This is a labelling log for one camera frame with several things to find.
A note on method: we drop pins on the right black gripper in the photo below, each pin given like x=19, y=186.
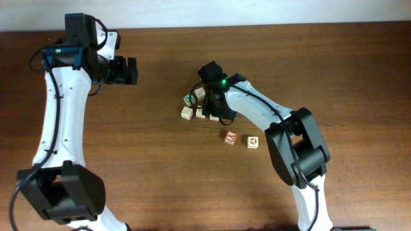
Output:
x=211, y=107

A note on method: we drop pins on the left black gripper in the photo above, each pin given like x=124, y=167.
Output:
x=120, y=77

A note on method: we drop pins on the red Y wooden block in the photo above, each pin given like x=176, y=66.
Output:
x=230, y=137
x=213, y=118

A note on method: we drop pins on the soccer ball wooden block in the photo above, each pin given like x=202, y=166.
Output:
x=252, y=142

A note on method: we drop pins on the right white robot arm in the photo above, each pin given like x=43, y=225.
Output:
x=297, y=149

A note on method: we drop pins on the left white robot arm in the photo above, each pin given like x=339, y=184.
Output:
x=58, y=185

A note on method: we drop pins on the wooden block with drawing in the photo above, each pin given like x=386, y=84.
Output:
x=200, y=93

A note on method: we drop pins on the wooden block centre drawing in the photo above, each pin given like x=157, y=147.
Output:
x=199, y=113

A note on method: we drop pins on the green N wooden block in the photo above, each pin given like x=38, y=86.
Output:
x=189, y=100

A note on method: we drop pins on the wooden block lower left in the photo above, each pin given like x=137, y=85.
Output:
x=187, y=113

